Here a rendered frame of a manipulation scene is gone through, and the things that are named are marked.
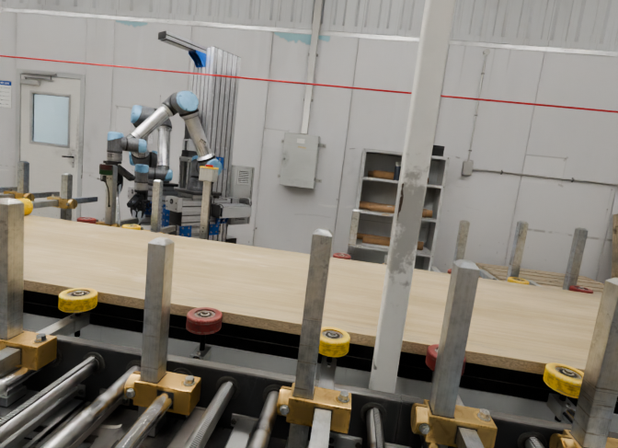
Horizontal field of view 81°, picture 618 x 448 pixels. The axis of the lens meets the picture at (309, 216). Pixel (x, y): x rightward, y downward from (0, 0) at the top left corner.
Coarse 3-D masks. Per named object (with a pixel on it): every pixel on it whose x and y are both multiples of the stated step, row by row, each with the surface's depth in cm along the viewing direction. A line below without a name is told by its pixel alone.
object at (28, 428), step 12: (72, 396) 77; (84, 396) 79; (48, 408) 71; (204, 408) 76; (36, 420) 68; (192, 420) 72; (240, 420) 74; (252, 420) 74; (24, 432) 66; (180, 432) 69; (240, 432) 71; (252, 432) 71; (0, 444) 62; (12, 444) 63; (72, 444) 64; (168, 444) 66; (180, 444) 66; (228, 444) 67; (240, 444) 68; (336, 444) 71; (348, 444) 71; (360, 444) 72; (384, 444) 72; (396, 444) 72
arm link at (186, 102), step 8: (176, 96) 209; (184, 96) 207; (192, 96) 210; (176, 104) 210; (184, 104) 207; (192, 104) 210; (184, 112) 211; (192, 112) 212; (184, 120) 216; (192, 120) 215; (192, 128) 216; (200, 128) 219; (192, 136) 219; (200, 136) 220; (200, 144) 221; (208, 144) 225; (200, 152) 223; (208, 152) 225; (200, 160) 224; (208, 160) 224; (216, 160) 226
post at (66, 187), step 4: (64, 176) 185; (68, 176) 186; (72, 176) 188; (64, 180) 185; (68, 180) 186; (72, 180) 188; (64, 184) 186; (68, 184) 186; (72, 184) 189; (64, 188) 186; (68, 188) 187; (72, 188) 189; (64, 192) 186; (68, 192) 187; (64, 196) 186; (68, 196) 187; (64, 212) 187; (68, 212) 189; (64, 216) 188; (68, 216) 189; (68, 220) 189
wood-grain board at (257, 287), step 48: (48, 240) 132; (96, 240) 139; (144, 240) 148; (192, 240) 158; (48, 288) 93; (96, 288) 93; (144, 288) 97; (192, 288) 101; (240, 288) 105; (288, 288) 110; (336, 288) 115; (432, 288) 127; (480, 288) 135; (528, 288) 142; (432, 336) 88; (480, 336) 91; (528, 336) 94; (576, 336) 98
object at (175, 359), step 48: (48, 384) 80; (96, 384) 78; (240, 384) 74; (288, 384) 73; (336, 384) 74; (48, 432) 70; (96, 432) 70; (288, 432) 74; (336, 432) 73; (384, 432) 72
